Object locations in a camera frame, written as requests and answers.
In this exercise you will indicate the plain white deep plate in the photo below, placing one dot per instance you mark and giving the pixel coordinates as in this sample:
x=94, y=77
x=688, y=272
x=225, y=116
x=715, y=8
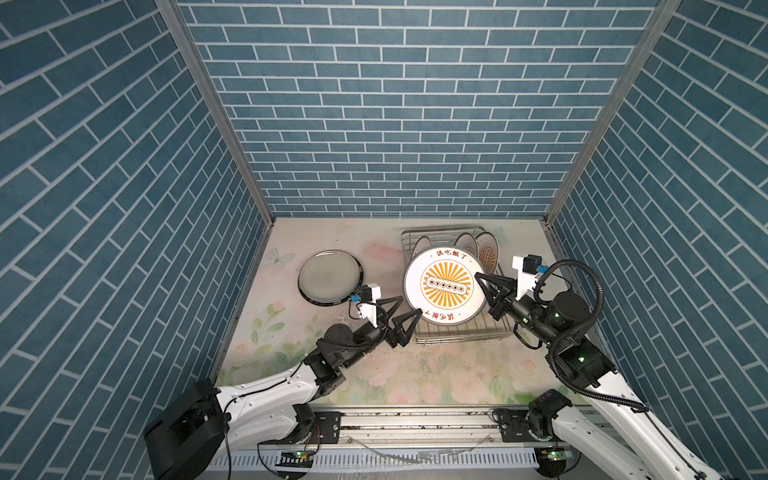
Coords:
x=329, y=278

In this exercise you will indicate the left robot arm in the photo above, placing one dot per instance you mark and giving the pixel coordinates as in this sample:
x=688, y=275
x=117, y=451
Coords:
x=205, y=422

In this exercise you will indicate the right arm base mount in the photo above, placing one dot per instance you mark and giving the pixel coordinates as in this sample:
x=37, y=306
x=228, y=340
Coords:
x=528, y=427

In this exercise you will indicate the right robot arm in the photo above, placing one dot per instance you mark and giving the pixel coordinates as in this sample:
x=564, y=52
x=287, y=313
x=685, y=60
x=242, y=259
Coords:
x=645, y=447

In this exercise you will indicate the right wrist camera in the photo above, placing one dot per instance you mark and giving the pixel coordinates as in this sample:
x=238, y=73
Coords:
x=528, y=273

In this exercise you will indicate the metal wire dish rack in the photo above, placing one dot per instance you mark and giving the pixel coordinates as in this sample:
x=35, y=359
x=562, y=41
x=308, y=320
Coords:
x=483, y=326

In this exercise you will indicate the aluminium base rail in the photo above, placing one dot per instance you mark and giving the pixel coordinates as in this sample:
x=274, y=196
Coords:
x=396, y=438

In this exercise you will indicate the orange sunburst plate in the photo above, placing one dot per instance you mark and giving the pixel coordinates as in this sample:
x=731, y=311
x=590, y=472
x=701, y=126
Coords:
x=422, y=244

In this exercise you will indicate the brown patterned plate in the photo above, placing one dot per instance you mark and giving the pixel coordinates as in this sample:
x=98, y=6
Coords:
x=441, y=282
x=487, y=251

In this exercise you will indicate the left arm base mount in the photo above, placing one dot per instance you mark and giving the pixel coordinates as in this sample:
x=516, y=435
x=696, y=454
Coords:
x=323, y=428

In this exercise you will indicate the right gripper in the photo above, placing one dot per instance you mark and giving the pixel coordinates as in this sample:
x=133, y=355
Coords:
x=508, y=285

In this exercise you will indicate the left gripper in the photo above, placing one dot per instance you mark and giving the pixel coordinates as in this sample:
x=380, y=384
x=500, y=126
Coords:
x=397, y=338

